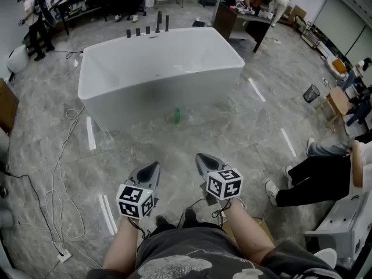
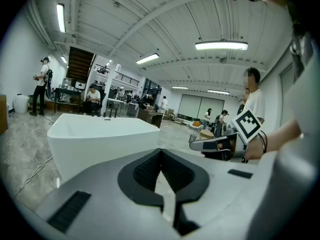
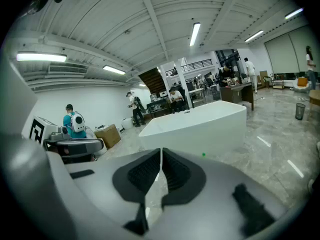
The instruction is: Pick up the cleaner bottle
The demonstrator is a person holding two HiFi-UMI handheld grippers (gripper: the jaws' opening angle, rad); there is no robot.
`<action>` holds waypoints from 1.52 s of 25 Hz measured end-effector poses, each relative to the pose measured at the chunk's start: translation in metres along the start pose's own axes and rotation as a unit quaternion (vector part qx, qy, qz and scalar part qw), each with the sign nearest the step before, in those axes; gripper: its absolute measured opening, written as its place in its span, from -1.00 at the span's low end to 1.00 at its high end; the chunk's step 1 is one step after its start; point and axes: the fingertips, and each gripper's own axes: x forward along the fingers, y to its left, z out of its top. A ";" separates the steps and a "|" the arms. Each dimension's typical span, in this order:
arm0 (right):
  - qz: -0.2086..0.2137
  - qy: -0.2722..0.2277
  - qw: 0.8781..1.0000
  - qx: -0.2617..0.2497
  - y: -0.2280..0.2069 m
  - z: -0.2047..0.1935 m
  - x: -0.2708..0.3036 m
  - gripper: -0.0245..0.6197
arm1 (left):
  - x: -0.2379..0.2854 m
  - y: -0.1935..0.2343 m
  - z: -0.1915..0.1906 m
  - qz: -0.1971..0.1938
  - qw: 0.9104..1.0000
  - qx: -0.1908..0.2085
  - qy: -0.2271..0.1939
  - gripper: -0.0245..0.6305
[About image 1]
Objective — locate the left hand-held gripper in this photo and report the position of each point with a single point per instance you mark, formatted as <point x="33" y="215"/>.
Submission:
<point x="133" y="202"/>

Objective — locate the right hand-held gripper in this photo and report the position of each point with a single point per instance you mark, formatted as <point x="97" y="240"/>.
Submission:
<point x="225" y="185"/>

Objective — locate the green detergent bottle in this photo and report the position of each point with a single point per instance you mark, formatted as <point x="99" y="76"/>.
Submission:
<point x="177" y="115"/>

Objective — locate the person's right forearm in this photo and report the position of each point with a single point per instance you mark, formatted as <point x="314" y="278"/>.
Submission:
<point x="247" y="231"/>

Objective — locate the person's left forearm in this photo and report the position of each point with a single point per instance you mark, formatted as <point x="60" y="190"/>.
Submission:
<point x="120" y="243"/>

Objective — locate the person's left leg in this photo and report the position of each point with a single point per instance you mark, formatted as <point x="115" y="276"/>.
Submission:
<point x="164" y="222"/>

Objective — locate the person's leg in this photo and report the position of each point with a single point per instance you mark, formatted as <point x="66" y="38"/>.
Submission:
<point x="191" y="216"/>
<point x="164" y="222"/>

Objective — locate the person's right leg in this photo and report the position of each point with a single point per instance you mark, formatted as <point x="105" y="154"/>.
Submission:
<point x="191" y="216"/>

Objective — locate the person's dark printed shirt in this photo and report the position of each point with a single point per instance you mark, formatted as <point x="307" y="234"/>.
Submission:
<point x="189" y="243"/>

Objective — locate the white bathtub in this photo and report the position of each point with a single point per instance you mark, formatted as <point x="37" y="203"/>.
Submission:
<point x="145" y="68"/>

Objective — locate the white power strip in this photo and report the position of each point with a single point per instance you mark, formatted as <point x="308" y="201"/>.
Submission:
<point x="64" y="256"/>

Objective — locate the white cabinet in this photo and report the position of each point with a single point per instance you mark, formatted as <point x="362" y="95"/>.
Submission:
<point x="343" y="222"/>

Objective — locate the white extension socket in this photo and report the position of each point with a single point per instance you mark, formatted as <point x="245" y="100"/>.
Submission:
<point x="277" y="41"/>

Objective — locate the wooden chair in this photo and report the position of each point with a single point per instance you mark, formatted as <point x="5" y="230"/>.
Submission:
<point x="340" y="100"/>

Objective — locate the black box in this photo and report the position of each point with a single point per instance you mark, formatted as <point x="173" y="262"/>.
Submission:
<point x="198" y="24"/>

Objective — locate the white bowl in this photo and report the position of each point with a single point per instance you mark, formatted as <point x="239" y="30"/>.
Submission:
<point x="327" y="257"/>

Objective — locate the short black faucet knob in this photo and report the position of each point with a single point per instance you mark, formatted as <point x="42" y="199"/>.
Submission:
<point x="128" y="33"/>
<point x="138" y="31"/>
<point x="148" y="30"/>

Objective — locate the dark brown desk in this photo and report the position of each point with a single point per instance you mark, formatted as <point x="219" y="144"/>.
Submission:
<point x="229" y="19"/>

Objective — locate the white basin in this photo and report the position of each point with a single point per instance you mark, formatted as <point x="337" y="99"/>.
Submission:
<point x="331" y="68"/>

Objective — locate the brown wooden panel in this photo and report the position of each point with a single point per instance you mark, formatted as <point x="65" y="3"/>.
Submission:
<point x="7" y="106"/>

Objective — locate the tall black faucet spout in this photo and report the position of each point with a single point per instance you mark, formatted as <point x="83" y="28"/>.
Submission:
<point x="158" y="22"/>

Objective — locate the orange pad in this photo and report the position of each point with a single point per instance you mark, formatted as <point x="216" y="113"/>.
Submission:
<point x="340" y="65"/>

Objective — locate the metal rack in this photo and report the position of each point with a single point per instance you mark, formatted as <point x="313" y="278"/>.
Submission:
<point x="311" y="35"/>

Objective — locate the stacked cardboard boxes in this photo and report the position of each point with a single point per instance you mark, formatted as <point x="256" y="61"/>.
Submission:
<point x="298" y="13"/>

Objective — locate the black table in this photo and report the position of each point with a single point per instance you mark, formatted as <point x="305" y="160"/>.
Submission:
<point x="72" y="0"/>

